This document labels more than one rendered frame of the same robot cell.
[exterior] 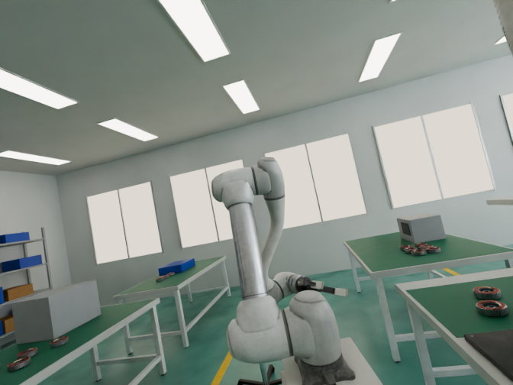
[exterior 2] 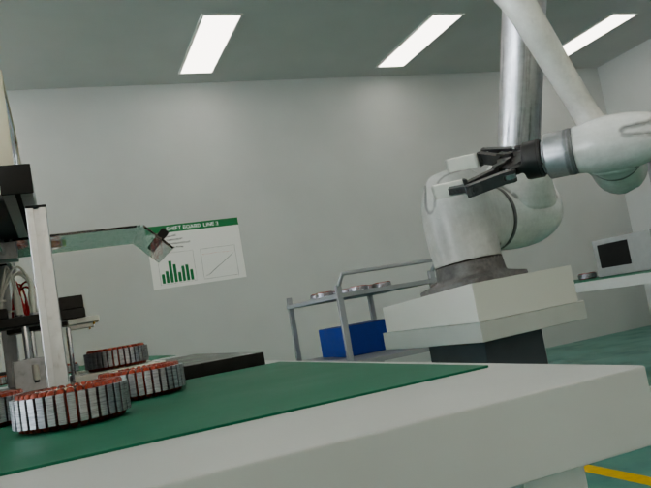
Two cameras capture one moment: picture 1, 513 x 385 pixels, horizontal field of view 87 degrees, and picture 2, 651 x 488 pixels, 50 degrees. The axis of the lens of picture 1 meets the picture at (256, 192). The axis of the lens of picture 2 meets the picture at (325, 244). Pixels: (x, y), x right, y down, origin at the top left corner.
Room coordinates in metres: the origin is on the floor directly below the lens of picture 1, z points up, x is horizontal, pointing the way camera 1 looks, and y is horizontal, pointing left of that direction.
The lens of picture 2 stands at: (2.20, -1.22, 0.82)
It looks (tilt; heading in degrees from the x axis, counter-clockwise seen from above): 6 degrees up; 148
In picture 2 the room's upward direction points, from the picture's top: 10 degrees counter-clockwise
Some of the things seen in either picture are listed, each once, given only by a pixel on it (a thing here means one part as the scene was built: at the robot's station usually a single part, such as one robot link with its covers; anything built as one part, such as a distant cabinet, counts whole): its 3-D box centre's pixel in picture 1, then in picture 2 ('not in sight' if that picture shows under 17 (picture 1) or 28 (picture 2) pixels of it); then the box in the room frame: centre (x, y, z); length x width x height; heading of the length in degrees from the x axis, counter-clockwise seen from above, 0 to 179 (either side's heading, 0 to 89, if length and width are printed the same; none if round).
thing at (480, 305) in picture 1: (492, 308); (139, 381); (1.30, -0.96, 0.77); 0.11 x 0.11 x 0.04
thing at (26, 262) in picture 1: (22, 263); not in sight; (5.19, 4.68, 1.37); 0.42 x 0.42 x 0.19; 80
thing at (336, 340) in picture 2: not in sight; (369, 359); (-1.21, 1.08, 0.51); 1.01 x 0.60 x 1.01; 169
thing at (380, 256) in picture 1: (411, 277); not in sight; (3.09, -1.50, 0.38); 1.85 x 1.10 x 0.75; 169
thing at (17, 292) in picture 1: (12, 292); not in sight; (4.97, 4.73, 0.87); 0.42 x 0.40 x 0.19; 168
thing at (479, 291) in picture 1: (486, 292); (71, 404); (1.46, -1.08, 0.77); 0.11 x 0.11 x 0.04
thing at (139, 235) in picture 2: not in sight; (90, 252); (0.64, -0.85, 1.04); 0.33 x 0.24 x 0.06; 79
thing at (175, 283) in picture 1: (185, 296); not in sight; (4.32, 1.42, 0.38); 1.90 x 0.90 x 0.75; 169
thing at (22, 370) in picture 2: not in sight; (31, 374); (0.88, -1.03, 0.80); 0.08 x 0.05 x 0.06; 169
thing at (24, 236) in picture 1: (8, 239); not in sight; (5.01, 4.71, 1.86); 0.42 x 0.42 x 0.16; 80
